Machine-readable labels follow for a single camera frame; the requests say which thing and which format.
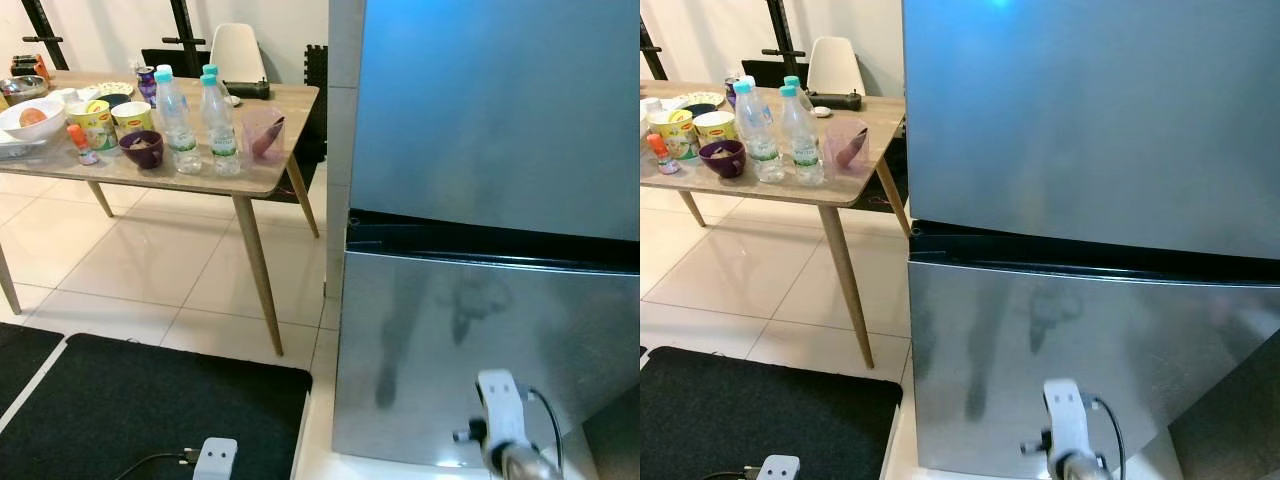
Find short silver fridge door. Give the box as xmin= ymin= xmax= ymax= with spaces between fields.
xmin=908 ymin=258 xmax=1280 ymax=479
xmin=333 ymin=248 xmax=641 ymax=469

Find silver grey fridge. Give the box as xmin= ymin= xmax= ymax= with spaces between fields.
xmin=903 ymin=0 xmax=1280 ymax=480
xmin=333 ymin=0 xmax=641 ymax=480

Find tall silver fridge door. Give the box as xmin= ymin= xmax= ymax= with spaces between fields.
xmin=903 ymin=0 xmax=1280 ymax=263
xmin=350 ymin=0 xmax=641 ymax=243

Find black floor mat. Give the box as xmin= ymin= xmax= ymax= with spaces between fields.
xmin=0 ymin=322 xmax=64 ymax=413
xmin=0 ymin=333 xmax=314 ymax=480
xmin=640 ymin=346 xmax=904 ymax=480

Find black foam puzzle mats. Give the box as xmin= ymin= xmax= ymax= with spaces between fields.
xmin=300 ymin=44 xmax=331 ymax=191
xmin=875 ymin=120 xmax=909 ymax=213

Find small bottle orange cap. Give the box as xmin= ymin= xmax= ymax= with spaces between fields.
xmin=646 ymin=133 xmax=679 ymax=176
xmin=67 ymin=123 xmax=99 ymax=167

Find pink translucent plastic cup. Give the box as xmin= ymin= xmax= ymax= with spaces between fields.
xmin=243 ymin=107 xmax=288 ymax=166
xmin=825 ymin=120 xmax=871 ymax=179

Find yellow noodle cup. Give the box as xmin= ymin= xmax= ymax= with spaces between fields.
xmin=68 ymin=100 xmax=118 ymax=154
xmin=648 ymin=110 xmax=698 ymax=161
xmin=692 ymin=111 xmax=738 ymax=146
xmin=110 ymin=101 xmax=156 ymax=136

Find maroon bowl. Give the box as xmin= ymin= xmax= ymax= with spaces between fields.
xmin=118 ymin=130 xmax=165 ymax=170
xmin=698 ymin=140 xmax=747 ymax=180

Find light wooden table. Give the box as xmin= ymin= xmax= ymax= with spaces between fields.
xmin=0 ymin=70 xmax=321 ymax=356
xmin=640 ymin=80 xmax=913 ymax=369

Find white plastic chair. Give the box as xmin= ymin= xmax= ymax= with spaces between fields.
xmin=807 ymin=36 xmax=867 ymax=96
xmin=209 ymin=23 xmax=268 ymax=86

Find black box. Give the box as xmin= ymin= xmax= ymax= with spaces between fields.
xmin=740 ymin=60 xmax=809 ymax=89
xmin=140 ymin=48 xmax=211 ymax=79

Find white bowl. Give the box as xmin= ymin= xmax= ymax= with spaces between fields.
xmin=0 ymin=98 xmax=67 ymax=143

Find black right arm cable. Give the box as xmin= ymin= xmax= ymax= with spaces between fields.
xmin=1088 ymin=396 xmax=1128 ymax=477
xmin=524 ymin=387 xmax=565 ymax=473

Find black rack post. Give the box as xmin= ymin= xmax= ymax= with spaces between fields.
xmin=640 ymin=15 xmax=666 ymax=81
xmin=160 ymin=0 xmax=209 ymax=79
xmin=760 ymin=0 xmax=806 ymax=86
xmin=20 ymin=0 xmax=71 ymax=71

